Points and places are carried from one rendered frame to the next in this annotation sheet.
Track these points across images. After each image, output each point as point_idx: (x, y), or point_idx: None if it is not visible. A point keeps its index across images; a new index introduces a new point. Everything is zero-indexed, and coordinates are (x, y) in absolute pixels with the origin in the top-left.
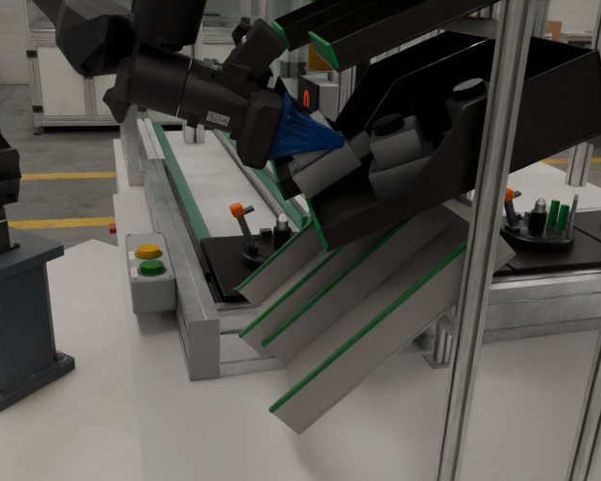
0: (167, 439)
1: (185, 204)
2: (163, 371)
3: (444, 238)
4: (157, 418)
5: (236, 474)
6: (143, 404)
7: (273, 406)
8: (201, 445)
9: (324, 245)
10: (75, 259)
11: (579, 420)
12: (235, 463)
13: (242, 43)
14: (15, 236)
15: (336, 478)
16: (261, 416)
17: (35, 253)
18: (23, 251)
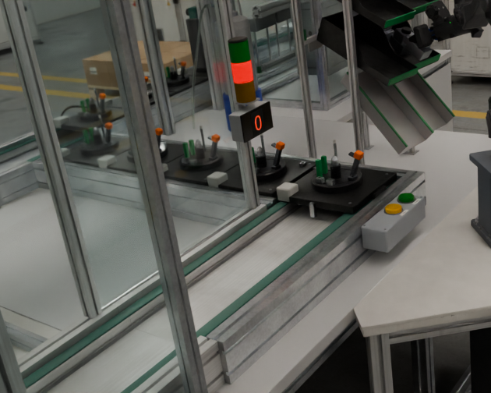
0: (459, 189)
1: (295, 260)
2: (432, 211)
3: None
4: (455, 196)
5: (447, 175)
6: (455, 202)
7: (453, 114)
8: (449, 185)
9: (439, 58)
10: (399, 306)
11: (365, 115)
12: (443, 178)
13: (443, 8)
14: (489, 162)
15: (418, 167)
16: None
17: (487, 151)
18: None
